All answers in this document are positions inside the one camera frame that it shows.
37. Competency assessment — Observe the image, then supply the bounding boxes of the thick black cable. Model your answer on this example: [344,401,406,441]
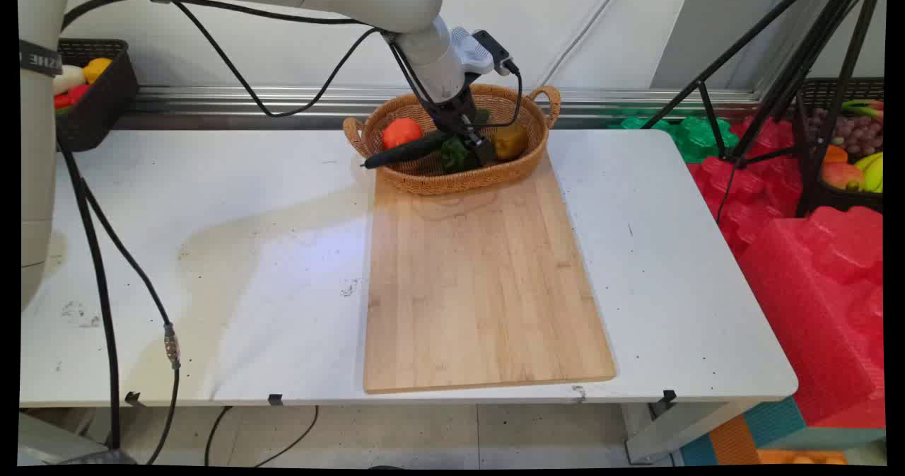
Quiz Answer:
[57,137,122,453]

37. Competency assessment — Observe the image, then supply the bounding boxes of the green toy pepper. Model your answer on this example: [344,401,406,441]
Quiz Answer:
[440,137,483,175]

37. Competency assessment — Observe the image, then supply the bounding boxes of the grey metal base frame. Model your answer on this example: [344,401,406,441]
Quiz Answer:
[18,412,136,467]

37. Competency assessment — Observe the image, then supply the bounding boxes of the red toy chili pepper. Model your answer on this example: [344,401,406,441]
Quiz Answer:
[54,84,91,110]

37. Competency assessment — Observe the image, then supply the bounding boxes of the red foam sheet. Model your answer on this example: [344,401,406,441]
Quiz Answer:
[687,117,815,257]

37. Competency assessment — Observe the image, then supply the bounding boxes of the black velcro strap with text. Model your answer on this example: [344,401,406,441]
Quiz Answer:
[19,40,64,78]

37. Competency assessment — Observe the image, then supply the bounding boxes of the red yellow toy mango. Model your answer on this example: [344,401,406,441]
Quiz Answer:
[822,162,865,192]

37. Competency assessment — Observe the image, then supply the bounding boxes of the black cable with metal connector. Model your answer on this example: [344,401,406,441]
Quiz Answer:
[80,178,182,464]

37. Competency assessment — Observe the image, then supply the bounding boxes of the green foam sheet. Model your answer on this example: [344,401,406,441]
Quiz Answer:
[611,111,740,165]

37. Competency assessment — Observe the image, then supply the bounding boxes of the orange toy tomato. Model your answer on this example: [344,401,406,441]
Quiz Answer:
[382,117,424,151]

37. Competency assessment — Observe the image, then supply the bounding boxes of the small black plastic basket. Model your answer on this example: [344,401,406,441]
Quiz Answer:
[55,39,139,153]

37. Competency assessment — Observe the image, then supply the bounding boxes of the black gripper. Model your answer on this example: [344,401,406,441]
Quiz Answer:
[423,86,498,168]

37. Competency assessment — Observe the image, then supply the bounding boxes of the aluminium wall rail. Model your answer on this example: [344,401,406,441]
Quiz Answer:
[113,85,766,132]

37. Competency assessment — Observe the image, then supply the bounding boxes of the white toy radish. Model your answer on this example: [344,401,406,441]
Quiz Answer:
[54,64,87,95]

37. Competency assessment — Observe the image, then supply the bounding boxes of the yellow toy bananas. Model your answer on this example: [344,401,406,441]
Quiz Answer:
[853,151,885,195]

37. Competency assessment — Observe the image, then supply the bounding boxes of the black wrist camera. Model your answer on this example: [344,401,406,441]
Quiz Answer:
[472,30,521,76]

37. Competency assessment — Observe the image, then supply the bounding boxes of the yellow toy bell pepper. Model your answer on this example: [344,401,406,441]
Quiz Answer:
[491,124,530,163]

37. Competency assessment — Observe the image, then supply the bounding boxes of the teal orange floor mat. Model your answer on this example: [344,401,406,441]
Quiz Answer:
[679,396,886,466]

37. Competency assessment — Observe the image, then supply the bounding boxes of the white table leg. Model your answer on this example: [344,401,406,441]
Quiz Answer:
[622,400,766,465]

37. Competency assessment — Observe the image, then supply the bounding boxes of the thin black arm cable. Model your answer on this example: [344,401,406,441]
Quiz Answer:
[61,0,386,35]

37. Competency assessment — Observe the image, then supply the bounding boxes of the black camera cable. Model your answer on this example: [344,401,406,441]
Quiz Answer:
[385,32,525,153]

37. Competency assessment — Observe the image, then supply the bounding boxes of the large black plastic basket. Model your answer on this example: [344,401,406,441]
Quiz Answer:
[796,78,885,216]

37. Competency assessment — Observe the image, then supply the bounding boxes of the dark green toy cucumber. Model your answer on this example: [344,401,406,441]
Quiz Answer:
[362,129,455,170]

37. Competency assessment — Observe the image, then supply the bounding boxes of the black tripod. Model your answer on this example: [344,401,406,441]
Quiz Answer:
[640,0,885,219]

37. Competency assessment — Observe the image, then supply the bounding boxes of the grey ribbed camera mount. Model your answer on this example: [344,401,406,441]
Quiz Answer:
[450,27,494,76]

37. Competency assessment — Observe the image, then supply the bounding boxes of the large red foam block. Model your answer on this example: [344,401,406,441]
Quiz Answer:
[737,206,886,428]

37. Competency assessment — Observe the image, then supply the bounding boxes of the oval wicker basket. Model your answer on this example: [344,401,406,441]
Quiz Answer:
[343,84,561,196]

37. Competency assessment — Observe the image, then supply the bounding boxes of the bamboo cutting board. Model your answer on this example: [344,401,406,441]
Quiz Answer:
[363,152,617,395]

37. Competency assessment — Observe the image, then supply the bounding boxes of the purple toy grapes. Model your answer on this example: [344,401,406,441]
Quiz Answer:
[810,108,885,157]

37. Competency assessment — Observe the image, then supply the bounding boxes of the green yellow toy fruit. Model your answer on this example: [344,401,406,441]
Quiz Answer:
[841,99,885,120]

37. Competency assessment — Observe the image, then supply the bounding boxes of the black slack arm cable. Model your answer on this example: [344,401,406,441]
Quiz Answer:
[172,0,386,119]

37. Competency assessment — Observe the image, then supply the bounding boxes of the black floor cable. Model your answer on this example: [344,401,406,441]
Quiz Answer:
[204,405,320,468]

